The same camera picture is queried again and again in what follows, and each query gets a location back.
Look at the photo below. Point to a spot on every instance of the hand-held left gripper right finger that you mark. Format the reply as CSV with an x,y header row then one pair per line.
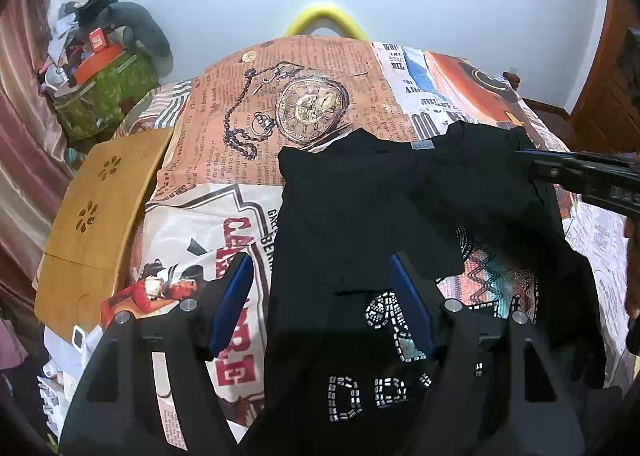
x,y
410,306

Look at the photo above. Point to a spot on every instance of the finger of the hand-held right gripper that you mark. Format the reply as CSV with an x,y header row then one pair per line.
x,y
555,165

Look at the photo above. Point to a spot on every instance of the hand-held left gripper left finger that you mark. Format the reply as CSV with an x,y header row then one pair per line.
x,y
232,301

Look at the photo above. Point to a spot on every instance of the black rhinestone t-shirt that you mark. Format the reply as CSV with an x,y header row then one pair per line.
x,y
350,196

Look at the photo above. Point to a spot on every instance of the pile of mixed clothes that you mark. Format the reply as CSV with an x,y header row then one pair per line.
x,y
60,50

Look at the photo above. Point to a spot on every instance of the person's right hand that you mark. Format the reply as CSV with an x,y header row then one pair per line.
x,y
634,276

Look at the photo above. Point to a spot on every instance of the wooden door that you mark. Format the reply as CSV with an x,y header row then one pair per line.
x,y
610,85

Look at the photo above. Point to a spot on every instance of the small white device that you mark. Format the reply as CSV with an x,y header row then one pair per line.
x,y
80,338

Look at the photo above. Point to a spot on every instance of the wooden lap table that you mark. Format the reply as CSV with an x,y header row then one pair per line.
x,y
100,216

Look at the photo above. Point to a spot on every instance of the white cloth pile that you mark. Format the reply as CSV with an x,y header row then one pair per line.
x,y
60,376

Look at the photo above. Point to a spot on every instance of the newspaper print bed sheet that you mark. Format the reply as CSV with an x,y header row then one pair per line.
x,y
225,100

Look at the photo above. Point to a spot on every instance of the teal object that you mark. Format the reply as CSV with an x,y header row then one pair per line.
x,y
73,158

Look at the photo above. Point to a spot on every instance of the pink cloth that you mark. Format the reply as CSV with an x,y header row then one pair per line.
x,y
11,346

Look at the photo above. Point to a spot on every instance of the green fabric storage bag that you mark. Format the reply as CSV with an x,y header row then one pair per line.
x,y
100,95

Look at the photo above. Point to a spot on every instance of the pink striped curtain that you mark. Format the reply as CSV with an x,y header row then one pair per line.
x,y
20,135

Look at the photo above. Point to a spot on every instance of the orange box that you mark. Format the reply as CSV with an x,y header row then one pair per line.
x,y
95,63

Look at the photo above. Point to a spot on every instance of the yellow foam hoop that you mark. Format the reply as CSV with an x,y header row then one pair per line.
x,y
325,10

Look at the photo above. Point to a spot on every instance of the small red box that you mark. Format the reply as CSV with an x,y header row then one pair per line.
x,y
96,39

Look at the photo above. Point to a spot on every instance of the black cloth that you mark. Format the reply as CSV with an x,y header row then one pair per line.
x,y
97,8

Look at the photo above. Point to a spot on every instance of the wooden bed frame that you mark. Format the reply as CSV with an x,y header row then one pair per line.
x,y
545,110

